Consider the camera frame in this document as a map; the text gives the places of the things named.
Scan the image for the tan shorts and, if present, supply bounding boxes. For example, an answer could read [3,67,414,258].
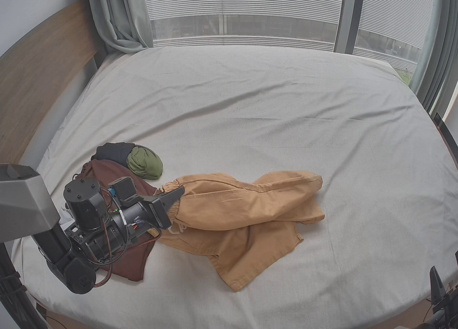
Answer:
[156,170,325,293]

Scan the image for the bed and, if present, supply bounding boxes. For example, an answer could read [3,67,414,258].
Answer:
[0,0,458,329]

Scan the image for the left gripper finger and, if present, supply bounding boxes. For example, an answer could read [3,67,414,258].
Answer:
[159,186,185,211]

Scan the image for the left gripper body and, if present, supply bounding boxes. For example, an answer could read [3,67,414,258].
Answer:
[107,195,173,247]

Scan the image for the grey-green curtain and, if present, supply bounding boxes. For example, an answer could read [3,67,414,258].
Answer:
[84,0,154,53]

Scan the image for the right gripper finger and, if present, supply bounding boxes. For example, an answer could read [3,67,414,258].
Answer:
[430,266,446,305]

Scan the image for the black garment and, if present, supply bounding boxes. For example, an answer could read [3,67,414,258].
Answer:
[90,142,138,169]

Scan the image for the green garment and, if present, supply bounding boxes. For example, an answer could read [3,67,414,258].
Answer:
[127,145,164,180]

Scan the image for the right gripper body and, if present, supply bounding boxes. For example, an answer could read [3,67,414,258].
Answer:
[429,293,458,329]

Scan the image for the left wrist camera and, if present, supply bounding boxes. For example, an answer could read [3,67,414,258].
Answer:
[108,176,144,207]

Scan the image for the brown garment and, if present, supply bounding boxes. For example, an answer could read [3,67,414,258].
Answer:
[73,159,158,282]

